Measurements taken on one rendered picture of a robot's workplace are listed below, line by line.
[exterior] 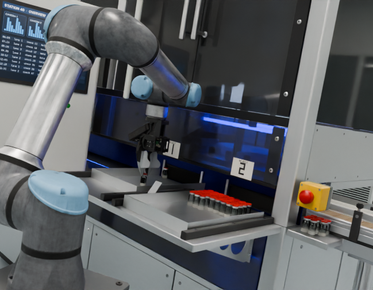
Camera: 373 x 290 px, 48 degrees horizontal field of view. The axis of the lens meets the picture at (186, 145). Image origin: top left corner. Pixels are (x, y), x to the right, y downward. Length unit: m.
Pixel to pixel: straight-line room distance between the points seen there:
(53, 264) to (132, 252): 0.99
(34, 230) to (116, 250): 1.08
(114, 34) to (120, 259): 1.15
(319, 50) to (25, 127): 0.83
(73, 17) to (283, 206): 0.80
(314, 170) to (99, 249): 1.07
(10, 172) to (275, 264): 0.83
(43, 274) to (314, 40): 0.95
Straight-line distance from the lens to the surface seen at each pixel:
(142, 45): 0.99
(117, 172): 1.62
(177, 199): 1.37
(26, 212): 0.85
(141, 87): 1.33
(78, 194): 0.82
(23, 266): 0.88
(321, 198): 1.25
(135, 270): 1.81
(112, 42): 0.97
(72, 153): 1.89
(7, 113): 1.77
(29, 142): 0.93
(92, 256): 2.05
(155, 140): 1.42
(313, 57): 1.30
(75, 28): 1.01
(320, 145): 1.39
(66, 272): 0.86
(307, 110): 1.28
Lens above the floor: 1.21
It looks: 6 degrees down
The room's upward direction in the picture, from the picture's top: 9 degrees clockwise
